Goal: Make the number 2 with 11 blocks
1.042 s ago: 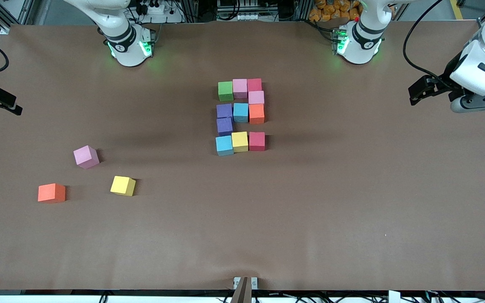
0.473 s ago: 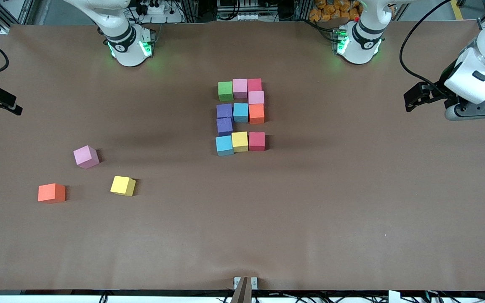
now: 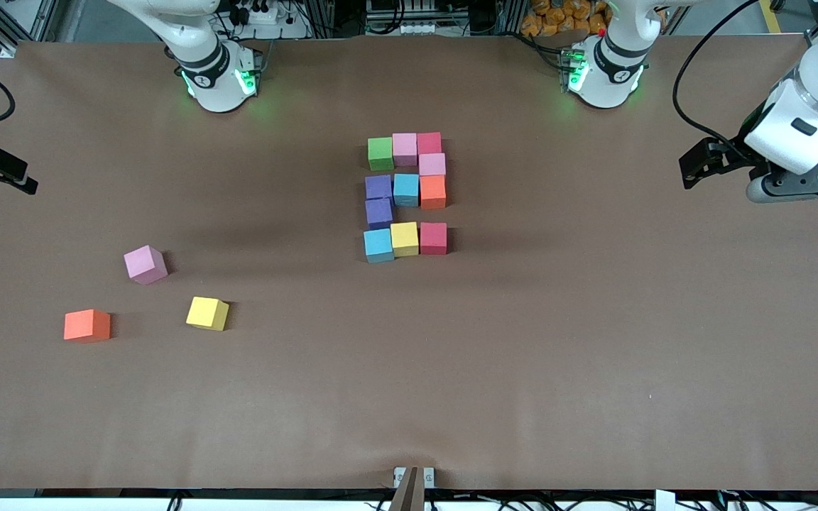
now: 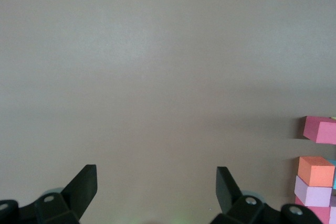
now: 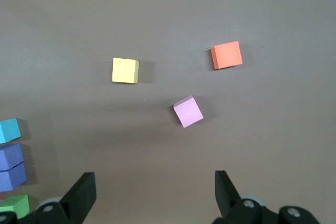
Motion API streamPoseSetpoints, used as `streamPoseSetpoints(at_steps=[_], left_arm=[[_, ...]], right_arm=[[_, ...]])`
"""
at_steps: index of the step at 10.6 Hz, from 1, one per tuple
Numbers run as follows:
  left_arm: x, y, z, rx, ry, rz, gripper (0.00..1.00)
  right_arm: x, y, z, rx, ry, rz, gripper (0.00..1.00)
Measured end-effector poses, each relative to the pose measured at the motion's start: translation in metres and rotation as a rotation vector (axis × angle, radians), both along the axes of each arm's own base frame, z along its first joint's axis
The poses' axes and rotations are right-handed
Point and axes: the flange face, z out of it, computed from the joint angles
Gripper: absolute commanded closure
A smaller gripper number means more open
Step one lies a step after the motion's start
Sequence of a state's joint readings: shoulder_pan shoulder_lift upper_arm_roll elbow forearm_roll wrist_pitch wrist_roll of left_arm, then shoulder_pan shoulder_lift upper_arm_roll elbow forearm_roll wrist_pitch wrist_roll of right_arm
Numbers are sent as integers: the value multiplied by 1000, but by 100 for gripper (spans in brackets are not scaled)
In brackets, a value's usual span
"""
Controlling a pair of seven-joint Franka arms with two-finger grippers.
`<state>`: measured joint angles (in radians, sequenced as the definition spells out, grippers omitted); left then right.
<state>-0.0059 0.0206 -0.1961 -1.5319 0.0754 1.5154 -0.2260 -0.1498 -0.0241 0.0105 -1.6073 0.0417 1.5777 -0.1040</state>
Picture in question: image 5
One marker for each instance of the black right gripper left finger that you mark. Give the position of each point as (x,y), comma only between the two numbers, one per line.
(78,197)

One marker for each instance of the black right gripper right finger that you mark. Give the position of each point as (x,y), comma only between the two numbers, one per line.
(225,195)

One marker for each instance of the green foam block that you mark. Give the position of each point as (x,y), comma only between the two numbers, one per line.
(15,205)

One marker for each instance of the purple foam block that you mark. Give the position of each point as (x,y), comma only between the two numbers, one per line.
(10,155)
(11,178)

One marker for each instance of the cyan foam block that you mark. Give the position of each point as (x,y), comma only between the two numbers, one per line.
(9,130)

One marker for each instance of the pink foam block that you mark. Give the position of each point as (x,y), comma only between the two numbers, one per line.
(188,112)

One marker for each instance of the yellow foam block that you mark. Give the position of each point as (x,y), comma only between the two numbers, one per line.
(124,70)

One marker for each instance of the orange foam block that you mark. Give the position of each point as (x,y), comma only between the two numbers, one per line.
(227,54)

